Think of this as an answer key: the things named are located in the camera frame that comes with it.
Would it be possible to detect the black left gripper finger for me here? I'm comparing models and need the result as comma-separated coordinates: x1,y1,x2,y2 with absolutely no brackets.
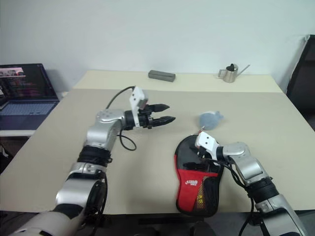
152,115,176,127
150,103,170,113

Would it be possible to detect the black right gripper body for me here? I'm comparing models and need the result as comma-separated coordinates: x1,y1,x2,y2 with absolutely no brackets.
196,146,215,165

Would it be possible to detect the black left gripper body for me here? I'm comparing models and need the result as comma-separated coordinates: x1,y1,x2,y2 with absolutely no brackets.
137,104,158,130

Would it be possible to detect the red and black paddle case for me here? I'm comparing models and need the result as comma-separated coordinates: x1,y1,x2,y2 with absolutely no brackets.
173,134,224,218

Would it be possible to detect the grey oblong box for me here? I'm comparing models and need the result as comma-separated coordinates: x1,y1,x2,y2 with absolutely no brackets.
148,69,177,83

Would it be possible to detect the pale blue crumpled cloth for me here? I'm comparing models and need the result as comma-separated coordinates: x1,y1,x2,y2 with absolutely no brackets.
198,111,226,131

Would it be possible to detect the silver metal watering can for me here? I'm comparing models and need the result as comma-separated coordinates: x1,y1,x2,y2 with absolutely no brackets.
217,63,252,84

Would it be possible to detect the dark office chair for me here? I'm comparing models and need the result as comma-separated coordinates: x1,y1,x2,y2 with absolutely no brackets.
286,34,315,130

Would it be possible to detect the open laptop computer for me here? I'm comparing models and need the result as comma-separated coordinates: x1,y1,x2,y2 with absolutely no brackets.
0,63,61,131

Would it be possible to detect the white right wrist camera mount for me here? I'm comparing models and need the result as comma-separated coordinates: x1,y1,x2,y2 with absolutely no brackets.
195,131,220,158

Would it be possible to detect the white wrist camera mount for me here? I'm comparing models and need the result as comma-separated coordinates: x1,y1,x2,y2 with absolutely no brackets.
195,131,220,158
128,86,150,129

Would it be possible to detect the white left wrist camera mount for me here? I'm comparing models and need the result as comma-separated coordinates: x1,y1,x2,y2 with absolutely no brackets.
128,86,150,129

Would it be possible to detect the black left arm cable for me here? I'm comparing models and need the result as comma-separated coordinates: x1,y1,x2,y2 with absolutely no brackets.
85,85,137,223

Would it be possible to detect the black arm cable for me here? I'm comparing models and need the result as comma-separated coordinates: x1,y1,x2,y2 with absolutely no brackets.
85,85,137,223
206,157,259,230

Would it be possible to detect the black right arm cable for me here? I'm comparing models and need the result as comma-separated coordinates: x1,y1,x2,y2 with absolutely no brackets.
206,157,259,230

